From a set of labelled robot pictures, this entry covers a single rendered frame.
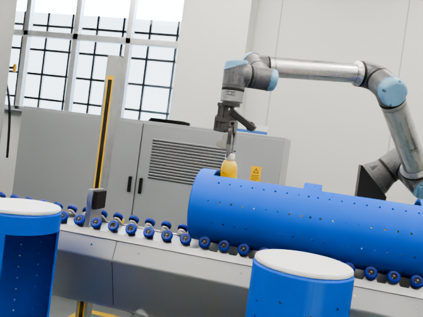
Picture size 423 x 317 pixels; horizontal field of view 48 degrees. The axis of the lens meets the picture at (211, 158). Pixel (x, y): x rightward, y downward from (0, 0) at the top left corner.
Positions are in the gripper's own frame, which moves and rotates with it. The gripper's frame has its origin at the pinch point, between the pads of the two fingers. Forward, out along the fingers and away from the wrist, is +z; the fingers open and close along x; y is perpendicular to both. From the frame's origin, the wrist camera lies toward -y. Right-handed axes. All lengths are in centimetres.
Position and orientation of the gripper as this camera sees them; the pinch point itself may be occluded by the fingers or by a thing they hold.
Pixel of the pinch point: (230, 154)
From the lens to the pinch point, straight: 188.0
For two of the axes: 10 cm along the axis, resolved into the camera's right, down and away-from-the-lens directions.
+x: -2.4, 0.1, -9.7
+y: -9.6, -1.2, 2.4
